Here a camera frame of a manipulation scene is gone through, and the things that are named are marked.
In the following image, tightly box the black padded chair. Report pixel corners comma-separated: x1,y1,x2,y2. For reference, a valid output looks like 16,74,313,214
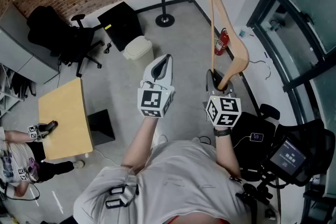
230,103,281,182

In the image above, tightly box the grey harness strap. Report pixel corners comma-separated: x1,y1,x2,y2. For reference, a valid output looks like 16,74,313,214
104,167,140,209

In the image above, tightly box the black cabinet with yellow label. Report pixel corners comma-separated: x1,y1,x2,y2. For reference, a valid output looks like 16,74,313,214
97,2,144,52

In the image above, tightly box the smartphone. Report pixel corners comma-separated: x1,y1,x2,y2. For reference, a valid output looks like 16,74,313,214
249,132,264,143

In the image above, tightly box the person's white shirt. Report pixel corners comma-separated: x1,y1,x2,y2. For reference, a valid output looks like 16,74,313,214
73,138,254,224

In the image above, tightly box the white floor cable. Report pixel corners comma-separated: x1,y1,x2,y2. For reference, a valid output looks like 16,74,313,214
92,148,122,166

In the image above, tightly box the wooden hanger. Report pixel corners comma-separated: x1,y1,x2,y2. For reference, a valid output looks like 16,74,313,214
206,0,271,90

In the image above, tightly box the white trash bin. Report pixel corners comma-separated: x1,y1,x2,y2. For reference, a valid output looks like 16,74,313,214
122,35,154,69

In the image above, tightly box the black office chair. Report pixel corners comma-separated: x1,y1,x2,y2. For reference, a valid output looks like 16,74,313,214
27,5,105,78

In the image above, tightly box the tablet screen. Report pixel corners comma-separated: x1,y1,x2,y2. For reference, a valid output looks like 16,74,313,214
268,138,308,177

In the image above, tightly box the dark framed glass partition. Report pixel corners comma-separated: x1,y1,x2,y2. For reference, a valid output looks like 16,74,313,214
246,0,336,197

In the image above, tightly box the white phone cable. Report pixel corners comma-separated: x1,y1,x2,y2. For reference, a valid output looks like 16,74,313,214
233,135,251,150

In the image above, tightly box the red fire extinguisher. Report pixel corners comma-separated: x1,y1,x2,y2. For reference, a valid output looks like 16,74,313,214
214,28,230,57

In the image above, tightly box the black box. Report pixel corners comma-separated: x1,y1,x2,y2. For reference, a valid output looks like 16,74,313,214
87,109,116,147

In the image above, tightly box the person's left forearm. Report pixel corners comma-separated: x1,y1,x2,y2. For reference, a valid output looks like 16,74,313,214
121,115,160,169

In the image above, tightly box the person's right forearm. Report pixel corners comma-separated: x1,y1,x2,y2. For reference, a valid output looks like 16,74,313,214
214,127,242,178

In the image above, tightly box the grey cabinet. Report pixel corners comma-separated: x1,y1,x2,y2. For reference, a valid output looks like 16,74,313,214
0,4,60,85

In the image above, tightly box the black mesh chair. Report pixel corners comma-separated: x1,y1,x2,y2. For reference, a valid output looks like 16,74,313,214
262,119,333,187

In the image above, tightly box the wooden table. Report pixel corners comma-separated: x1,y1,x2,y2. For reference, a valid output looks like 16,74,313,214
38,78,95,161

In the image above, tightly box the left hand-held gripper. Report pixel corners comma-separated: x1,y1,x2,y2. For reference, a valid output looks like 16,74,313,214
136,54,175,119

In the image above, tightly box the black wristwatch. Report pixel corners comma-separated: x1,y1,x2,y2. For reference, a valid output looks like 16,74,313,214
213,128,232,137

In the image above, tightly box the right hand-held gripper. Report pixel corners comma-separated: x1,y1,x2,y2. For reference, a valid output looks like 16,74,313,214
202,68,243,129

